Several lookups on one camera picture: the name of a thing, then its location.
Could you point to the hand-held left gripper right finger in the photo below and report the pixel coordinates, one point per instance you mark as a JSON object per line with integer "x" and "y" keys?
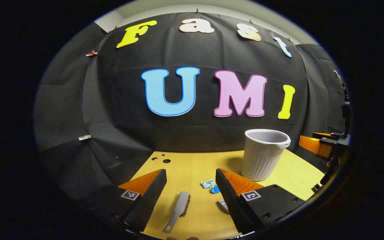
{"x": 228, "y": 196}

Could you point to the light blue paper ball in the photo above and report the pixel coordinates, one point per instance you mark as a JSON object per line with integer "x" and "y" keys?
{"x": 207, "y": 184}

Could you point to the dark blue paper ball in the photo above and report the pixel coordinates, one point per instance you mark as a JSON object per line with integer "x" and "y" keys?
{"x": 215, "y": 189}

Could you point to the white clip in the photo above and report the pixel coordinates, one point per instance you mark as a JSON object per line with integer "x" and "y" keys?
{"x": 84, "y": 137}

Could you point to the yellow wooden desktop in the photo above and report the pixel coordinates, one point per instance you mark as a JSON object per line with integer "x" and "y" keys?
{"x": 192, "y": 166}

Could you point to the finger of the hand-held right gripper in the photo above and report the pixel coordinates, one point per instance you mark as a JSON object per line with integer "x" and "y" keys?
{"x": 323, "y": 135}
{"x": 313, "y": 145}

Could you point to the small grey broom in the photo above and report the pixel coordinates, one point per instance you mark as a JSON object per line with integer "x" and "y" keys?
{"x": 180, "y": 206}

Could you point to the copper spring clip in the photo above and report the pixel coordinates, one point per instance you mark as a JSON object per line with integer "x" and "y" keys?
{"x": 92, "y": 53}

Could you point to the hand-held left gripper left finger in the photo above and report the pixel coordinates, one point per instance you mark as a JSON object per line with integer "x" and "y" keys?
{"x": 152, "y": 196}

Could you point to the black metal bracket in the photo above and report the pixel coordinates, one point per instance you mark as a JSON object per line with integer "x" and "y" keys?
{"x": 316, "y": 187}

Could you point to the grey dustpan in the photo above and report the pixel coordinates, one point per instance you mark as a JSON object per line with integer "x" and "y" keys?
{"x": 223, "y": 206}

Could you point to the white ribbed garbage bin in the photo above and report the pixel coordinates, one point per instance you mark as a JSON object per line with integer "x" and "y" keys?
{"x": 262, "y": 156}

